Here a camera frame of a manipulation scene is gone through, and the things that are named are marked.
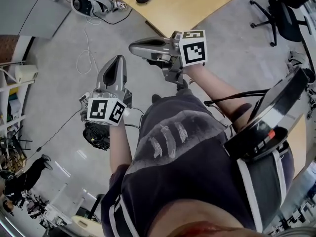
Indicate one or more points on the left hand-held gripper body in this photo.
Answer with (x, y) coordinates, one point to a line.
(103, 111)

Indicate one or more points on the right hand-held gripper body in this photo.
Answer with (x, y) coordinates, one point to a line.
(193, 49)

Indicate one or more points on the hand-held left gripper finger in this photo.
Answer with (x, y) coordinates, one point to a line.
(122, 78)
(102, 76)

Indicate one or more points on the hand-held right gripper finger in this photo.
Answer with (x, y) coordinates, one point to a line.
(148, 51)
(153, 39)

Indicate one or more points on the person's right forearm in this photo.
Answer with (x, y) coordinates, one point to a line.
(214, 92)

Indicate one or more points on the person's left forearm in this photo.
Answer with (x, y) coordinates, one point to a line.
(121, 147)

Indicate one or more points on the person's right shoe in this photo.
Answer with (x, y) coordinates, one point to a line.
(182, 85)

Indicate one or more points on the white rounded helmet shell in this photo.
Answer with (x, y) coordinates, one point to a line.
(80, 5)

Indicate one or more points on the white box appliance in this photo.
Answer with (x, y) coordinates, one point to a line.
(26, 73)

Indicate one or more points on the grey cabinet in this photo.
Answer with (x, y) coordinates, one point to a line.
(32, 16)

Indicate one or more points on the white metal shelf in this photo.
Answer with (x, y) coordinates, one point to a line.
(10, 102)

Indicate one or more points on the black office chair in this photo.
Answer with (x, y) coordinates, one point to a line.
(284, 13)

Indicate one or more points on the black waist-mounted device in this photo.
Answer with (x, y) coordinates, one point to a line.
(276, 112)

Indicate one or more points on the grey and white harness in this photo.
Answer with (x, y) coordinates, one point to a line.
(297, 59)

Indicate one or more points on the person's dark feather-print shirt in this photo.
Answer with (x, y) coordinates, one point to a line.
(192, 171)

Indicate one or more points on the person's chin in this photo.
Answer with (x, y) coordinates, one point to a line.
(202, 226)

